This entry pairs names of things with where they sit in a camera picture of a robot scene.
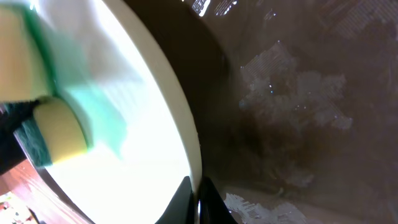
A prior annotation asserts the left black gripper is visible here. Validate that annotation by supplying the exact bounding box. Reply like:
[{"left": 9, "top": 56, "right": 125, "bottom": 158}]
[{"left": 1, "top": 101, "right": 39, "bottom": 175}]

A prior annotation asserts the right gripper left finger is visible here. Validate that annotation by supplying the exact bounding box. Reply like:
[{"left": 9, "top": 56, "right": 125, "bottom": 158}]
[{"left": 155, "top": 176, "right": 195, "bottom": 224}]

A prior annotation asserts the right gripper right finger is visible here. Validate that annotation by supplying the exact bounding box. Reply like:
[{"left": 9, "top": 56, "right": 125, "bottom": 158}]
[{"left": 198, "top": 177, "right": 238, "bottom": 224}]

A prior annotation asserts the green yellow sponge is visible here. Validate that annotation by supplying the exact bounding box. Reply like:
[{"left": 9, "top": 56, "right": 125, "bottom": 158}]
[{"left": 1, "top": 3, "right": 88, "bottom": 167}]

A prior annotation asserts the white plate back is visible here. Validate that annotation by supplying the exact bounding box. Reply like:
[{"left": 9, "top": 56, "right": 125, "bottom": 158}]
[{"left": 24, "top": 1, "right": 201, "bottom": 223}]

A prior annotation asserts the large dark brown tray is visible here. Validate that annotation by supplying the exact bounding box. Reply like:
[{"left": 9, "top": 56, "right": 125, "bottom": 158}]
[{"left": 128, "top": 0, "right": 397, "bottom": 223}]

